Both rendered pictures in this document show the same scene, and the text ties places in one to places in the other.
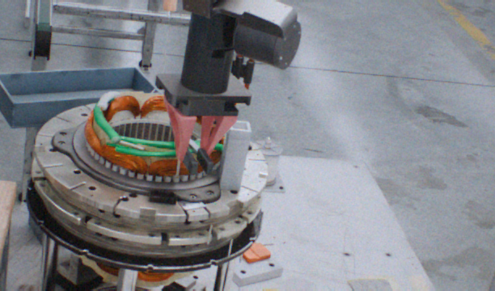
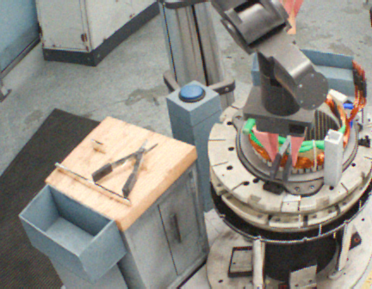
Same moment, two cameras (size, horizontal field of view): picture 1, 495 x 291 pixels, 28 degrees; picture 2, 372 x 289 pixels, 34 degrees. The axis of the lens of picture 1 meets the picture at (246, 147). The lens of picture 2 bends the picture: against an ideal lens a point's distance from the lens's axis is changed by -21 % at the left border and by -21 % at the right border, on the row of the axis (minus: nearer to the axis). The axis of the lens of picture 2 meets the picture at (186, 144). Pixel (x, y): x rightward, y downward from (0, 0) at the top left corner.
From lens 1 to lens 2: 68 cm
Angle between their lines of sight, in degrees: 44
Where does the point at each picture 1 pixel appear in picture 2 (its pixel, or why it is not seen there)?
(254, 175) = (356, 173)
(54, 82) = not seen: hidden behind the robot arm
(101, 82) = (332, 62)
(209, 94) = (275, 116)
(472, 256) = not seen: outside the picture
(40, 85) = not seen: hidden behind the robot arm
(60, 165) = (224, 139)
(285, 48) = (305, 93)
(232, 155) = (328, 160)
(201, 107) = (269, 126)
